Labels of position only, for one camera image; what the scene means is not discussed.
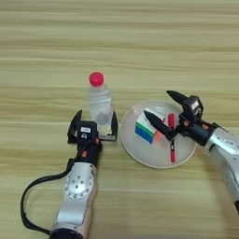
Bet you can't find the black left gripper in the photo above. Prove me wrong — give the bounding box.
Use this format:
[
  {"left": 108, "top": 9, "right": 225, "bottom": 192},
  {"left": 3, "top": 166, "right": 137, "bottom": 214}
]
[{"left": 67, "top": 109, "right": 120, "bottom": 166}]

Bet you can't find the multicolour puzzle cube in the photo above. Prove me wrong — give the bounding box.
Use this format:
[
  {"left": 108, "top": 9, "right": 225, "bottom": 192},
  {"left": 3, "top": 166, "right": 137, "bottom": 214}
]
[{"left": 134, "top": 107, "right": 166, "bottom": 145}]

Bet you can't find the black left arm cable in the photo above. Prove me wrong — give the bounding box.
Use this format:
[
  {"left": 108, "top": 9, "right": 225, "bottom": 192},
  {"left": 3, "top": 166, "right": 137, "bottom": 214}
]
[{"left": 20, "top": 158, "right": 76, "bottom": 235}]

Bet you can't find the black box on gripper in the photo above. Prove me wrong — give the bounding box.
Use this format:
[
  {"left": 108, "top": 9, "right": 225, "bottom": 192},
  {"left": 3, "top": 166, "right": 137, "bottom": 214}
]
[
  {"left": 181, "top": 95, "right": 204, "bottom": 122},
  {"left": 77, "top": 120, "right": 98, "bottom": 141}
]

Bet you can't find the clear bottle with red cap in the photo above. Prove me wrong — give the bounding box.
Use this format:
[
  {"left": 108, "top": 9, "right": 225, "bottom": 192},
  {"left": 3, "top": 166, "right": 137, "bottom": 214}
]
[{"left": 87, "top": 72, "right": 115, "bottom": 134}]

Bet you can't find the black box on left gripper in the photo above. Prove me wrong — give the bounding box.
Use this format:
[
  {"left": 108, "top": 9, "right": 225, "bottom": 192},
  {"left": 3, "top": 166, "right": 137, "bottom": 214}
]
[{"left": 77, "top": 120, "right": 98, "bottom": 141}]

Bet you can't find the red marker pen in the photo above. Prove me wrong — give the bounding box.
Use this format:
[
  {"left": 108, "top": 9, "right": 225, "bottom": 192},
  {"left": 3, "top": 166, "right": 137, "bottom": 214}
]
[{"left": 167, "top": 113, "right": 176, "bottom": 163}]

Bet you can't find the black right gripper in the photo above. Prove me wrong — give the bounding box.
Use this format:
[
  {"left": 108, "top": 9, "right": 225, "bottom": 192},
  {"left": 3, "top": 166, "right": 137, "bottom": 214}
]
[{"left": 143, "top": 90, "right": 218, "bottom": 147}]

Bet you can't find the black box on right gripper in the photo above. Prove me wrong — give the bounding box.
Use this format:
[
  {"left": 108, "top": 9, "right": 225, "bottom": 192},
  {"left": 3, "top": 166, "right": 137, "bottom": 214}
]
[{"left": 181, "top": 95, "right": 204, "bottom": 122}]

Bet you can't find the round white plate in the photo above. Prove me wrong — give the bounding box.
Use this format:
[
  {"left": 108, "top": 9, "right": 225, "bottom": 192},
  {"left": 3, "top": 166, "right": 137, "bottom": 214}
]
[{"left": 119, "top": 100, "right": 198, "bottom": 169}]

